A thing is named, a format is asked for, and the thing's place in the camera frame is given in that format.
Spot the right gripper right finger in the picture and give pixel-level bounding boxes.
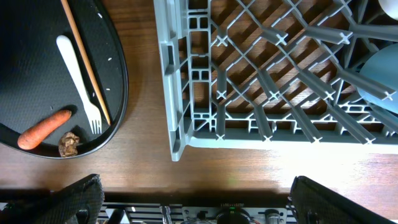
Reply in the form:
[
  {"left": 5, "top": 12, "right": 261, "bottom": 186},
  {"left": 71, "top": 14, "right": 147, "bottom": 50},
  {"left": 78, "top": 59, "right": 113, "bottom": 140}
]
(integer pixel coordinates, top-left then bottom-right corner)
[{"left": 289, "top": 175, "right": 392, "bottom": 224}]

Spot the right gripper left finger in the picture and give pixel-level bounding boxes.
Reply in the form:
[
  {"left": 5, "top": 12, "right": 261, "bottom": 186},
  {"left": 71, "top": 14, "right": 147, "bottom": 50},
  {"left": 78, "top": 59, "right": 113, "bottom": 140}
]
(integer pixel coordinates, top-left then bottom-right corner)
[{"left": 1, "top": 174, "right": 104, "bottom": 223}]

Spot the blue plastic cup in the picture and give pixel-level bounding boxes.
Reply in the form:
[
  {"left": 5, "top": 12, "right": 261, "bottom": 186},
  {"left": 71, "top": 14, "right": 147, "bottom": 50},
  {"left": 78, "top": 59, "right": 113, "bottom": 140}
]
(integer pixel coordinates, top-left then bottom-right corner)
[{"left": 358, "top": 44, "right": 398, "bottom": 114}]

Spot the white bowl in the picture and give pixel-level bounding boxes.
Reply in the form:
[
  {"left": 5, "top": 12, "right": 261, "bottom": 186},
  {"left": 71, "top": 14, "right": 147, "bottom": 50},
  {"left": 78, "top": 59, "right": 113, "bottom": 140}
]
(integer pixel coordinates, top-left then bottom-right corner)
[{"left": 378, "top": 0, "right": 398, "bottom": 20}]

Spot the grey dishwasher rack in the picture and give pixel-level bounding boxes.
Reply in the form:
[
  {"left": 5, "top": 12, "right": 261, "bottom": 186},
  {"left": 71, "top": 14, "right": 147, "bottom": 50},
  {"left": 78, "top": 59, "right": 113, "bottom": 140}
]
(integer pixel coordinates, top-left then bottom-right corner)
[{"left": 154, "top": 0, "right": 397, "bottom": 161}]

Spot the brown food scrap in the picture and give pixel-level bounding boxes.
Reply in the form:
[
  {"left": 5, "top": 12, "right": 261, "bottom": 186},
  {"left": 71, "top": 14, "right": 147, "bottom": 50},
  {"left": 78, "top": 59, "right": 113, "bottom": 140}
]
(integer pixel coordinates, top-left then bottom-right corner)
[{"left": 58, "top": 132, "right": 80, "bottom": 157}]

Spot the orange carrot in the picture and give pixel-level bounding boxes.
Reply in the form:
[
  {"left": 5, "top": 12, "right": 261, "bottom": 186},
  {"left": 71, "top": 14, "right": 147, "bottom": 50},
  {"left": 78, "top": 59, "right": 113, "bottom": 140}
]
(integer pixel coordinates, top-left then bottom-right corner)
[{"left": 17, "top": 110, "right": 72, "bottom": 150}]

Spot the round black serving tray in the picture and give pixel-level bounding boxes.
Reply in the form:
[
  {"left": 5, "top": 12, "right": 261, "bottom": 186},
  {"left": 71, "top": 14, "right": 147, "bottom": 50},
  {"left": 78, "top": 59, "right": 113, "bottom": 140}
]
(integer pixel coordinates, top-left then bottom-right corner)
[{"left": 1, "top": 1, "right": 128, "bottom": 159}]

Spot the white plastic fork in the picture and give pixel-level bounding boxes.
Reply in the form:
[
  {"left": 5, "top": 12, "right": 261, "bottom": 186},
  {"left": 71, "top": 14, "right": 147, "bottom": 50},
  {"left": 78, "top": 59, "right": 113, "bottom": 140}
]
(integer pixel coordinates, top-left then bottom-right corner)
[{"left": 56, "top": 35, "right": 102, "bottom": 134}]

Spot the wooden chopstick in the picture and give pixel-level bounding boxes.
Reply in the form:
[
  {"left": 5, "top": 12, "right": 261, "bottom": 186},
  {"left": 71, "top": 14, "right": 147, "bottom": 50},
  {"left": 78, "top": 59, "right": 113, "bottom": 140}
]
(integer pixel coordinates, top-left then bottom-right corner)
[{"left": 61, "top": 0, "right": 111, "bottom": 125}]

